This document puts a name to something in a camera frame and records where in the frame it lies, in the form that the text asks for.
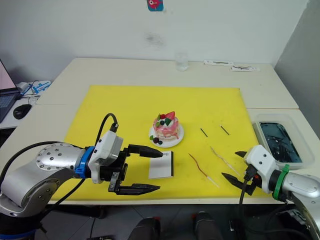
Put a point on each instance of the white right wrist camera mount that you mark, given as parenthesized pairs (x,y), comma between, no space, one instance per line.
(260,156)

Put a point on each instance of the white flat packet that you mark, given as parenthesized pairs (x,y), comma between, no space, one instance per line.
(217,62)
(245,68)

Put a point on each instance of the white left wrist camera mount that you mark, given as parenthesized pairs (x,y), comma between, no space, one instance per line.
(107,147)

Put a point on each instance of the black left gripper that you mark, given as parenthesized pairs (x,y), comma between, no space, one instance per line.
(115,170)

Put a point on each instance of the black match stick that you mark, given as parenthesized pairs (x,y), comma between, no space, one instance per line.
(204,132)
(225,130)

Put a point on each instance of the white round plate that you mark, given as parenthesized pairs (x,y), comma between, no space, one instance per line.
(178,138)

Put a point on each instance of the dark rounded shape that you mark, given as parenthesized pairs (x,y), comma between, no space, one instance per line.
(207,227)
(145,230)

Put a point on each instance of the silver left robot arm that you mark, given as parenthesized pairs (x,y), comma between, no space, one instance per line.
(57,156)

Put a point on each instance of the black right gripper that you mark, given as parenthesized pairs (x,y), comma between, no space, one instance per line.
(256,183)

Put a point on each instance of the clear glass of water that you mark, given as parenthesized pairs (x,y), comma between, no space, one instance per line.
(181,62)

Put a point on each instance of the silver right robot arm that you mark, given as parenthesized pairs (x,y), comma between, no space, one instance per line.
(300,185)

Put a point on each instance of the white matchbox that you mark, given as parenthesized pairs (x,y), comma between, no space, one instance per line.
(161,168)

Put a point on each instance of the dark laptop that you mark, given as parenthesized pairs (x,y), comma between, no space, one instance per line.
(6,100)

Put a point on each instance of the clear plastic container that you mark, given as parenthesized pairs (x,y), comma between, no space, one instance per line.
(307,155)

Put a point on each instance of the yellow foam mat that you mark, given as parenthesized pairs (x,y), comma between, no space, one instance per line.
(140,105)

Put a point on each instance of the pink fruit-topped cake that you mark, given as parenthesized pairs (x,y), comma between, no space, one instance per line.
(166,128)

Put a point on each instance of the blue and white package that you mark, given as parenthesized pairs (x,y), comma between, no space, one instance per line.
(40,87)

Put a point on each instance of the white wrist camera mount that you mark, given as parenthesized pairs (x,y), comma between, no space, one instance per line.
(107,147)
(260,156)

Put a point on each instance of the red twisted candle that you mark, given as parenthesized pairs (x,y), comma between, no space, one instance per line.
(200,168)

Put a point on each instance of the black computer mouse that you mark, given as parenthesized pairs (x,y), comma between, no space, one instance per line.
(22,111)

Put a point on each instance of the pale pink twisted candle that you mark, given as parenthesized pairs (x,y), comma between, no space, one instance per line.
(223,160)

